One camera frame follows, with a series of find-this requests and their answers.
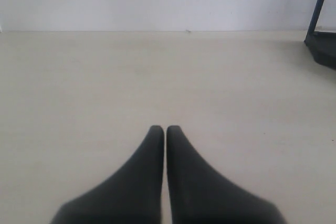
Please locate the black metal corner rack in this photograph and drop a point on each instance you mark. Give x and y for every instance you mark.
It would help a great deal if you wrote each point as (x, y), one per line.
(320, 44)

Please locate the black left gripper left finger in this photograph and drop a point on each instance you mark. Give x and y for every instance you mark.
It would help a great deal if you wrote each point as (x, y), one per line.
(131, 195)

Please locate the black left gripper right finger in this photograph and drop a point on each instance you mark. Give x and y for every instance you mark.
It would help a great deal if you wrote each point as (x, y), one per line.
(200, 194)

